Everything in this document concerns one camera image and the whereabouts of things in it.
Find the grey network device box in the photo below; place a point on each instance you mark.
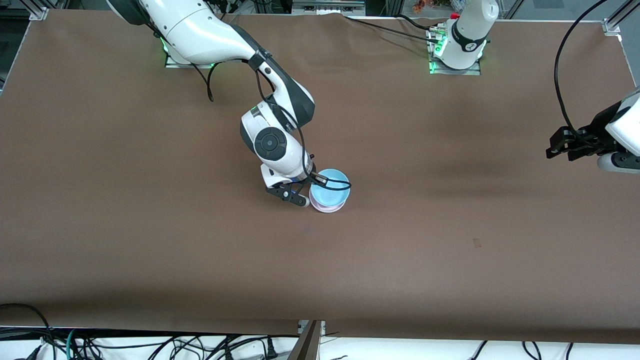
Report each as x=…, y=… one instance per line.
x=325, y=7

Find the blue bowl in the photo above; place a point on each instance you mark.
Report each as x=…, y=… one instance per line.
x=330, y=197

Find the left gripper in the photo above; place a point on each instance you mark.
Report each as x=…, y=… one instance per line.
x=598, y=128

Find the pink bowl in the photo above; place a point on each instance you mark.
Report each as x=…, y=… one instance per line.
x=320, y=206

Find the aluminium frame post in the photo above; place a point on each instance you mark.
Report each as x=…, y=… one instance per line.
x=310, y=345

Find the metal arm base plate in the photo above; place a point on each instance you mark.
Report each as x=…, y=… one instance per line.
x=175, y=63
x=472, y=71

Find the black power plug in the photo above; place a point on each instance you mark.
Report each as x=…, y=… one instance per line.
x=271, y=349

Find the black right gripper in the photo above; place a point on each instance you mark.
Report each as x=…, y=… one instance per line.
x=310, y=181

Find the orange object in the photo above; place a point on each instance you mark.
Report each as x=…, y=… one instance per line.
x=422, y=5

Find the aluminium frame profile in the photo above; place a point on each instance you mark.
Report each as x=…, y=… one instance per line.
x=612, y=26
x=39, y=12

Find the brown table cover sheet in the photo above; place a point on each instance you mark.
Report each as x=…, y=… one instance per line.
x=400, y=275

